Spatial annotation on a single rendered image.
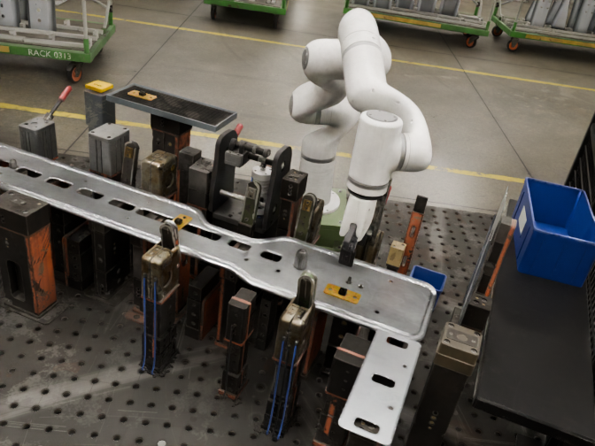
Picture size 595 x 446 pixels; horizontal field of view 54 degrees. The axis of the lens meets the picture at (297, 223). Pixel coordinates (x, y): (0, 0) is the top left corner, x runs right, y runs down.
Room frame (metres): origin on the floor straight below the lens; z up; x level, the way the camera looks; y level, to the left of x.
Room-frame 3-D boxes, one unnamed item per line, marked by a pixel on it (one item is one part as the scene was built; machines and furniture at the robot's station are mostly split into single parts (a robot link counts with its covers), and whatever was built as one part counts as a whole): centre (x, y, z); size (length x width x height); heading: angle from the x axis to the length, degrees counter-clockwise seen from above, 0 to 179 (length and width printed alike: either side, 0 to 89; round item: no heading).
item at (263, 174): (1.43, 0.15, 0.94); 0.18 x 0.13 x 0.49; 73
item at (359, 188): (1.08, -0.13, 1.29); 0.09 x 0.08 x 0.03; 163
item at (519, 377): (1.20, -0.62, 1.02); 0.90 x 0.22 x 0.03; 163
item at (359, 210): (1.08, -0.13, 1.23); 0.10 x 0.07 x 0.11; 163
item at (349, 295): (1.08, -0.13, 1.01); 0.08 x 0.04 x 0.01; 73
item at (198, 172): (1.46, 0.28, 0.89); 0.13 x 0.11 x 0.38; 163
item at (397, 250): (1.23, -0.25, 0.88); 0.04 x 0.04 x 0.36; 73
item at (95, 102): (1.73, 0.67, 0.92); 0.08 x 0.08 x 0.44; 73
